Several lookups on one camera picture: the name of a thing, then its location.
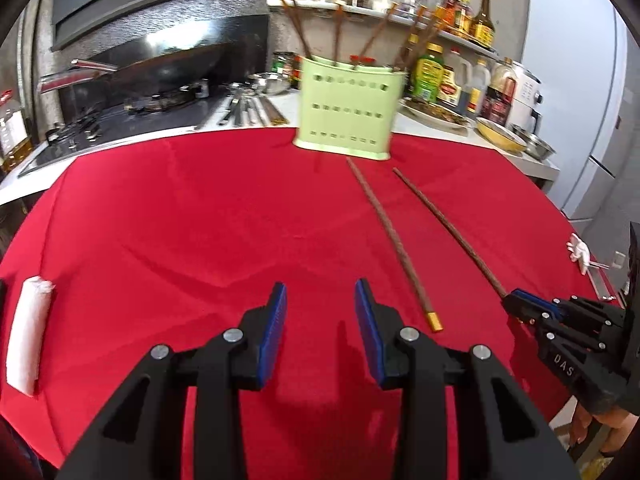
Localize stacked steel bowls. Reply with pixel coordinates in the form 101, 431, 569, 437
247, 72, 291, 96

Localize red tablecloth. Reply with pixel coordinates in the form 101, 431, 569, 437
0, 127, 621, 480

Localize white refrigerator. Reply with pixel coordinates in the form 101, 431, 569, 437
520, 0, 640, 221

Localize cooking oil bottle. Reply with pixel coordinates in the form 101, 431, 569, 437
0, 90, 33, 171

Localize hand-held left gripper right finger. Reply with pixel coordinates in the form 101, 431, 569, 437
354, 279, 581, 480

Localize grey wall shelf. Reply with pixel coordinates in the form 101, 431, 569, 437
267, 0, 501, 53

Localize folded white towel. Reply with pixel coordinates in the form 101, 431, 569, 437
7, 276, 55, 397

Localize plate of food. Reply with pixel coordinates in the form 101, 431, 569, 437
400, 97, 473, 131

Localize black wok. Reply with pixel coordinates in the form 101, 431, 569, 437
40, 42, 261, 96

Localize small white object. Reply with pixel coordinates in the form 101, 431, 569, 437
567, 234, 593, 275

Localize dark soy sauce bottle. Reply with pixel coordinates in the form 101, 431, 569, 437
472, 0, 496, 48

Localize person's right hand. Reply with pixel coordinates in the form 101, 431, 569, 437
570, 400, 637, 457

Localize green-lidded jar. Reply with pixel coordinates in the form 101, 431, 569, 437
272, 51, 301, 88

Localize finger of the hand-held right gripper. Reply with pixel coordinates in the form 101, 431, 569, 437
502, 296, 632, 413
510, 289, 627, 347

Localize green plastic utensil holder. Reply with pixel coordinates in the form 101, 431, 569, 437
292, 55, 407, 162

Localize white air fryer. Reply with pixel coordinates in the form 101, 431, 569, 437
500, 60, 543, 133

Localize red orange sauce bottles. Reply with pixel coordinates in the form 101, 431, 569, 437
442, 0, 473, 36

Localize steel bowl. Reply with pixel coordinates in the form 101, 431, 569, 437
510, 125, 557, 161

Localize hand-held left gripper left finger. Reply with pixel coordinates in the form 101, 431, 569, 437
56, 282, 288, 480

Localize yellow bowl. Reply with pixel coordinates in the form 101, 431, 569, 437
475, 116, 528, 155

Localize black-handled kitchen utensil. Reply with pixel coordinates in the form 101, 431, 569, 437
217, 97, 251, 126

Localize green bottle yellow cap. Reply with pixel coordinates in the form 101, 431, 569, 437
410, 42, 446, 103

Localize black gas stove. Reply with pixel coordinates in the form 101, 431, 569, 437
20, 85, 226, 176

